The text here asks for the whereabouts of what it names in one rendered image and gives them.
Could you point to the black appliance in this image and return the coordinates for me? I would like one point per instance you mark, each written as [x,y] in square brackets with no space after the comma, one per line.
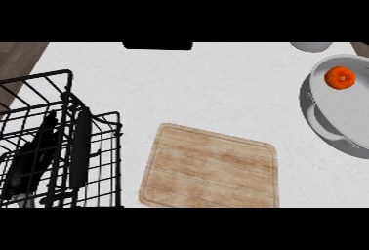
[157,45]

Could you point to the grey metal pot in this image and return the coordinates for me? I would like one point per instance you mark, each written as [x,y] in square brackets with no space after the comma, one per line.
[346,114]

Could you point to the grey round bowl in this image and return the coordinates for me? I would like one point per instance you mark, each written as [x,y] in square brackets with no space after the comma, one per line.
[312,46]

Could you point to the orange squash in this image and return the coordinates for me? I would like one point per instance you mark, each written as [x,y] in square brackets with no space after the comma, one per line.
[340,78]

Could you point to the wooden cutting board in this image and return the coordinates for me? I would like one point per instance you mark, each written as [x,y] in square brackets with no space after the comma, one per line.
[212,166]

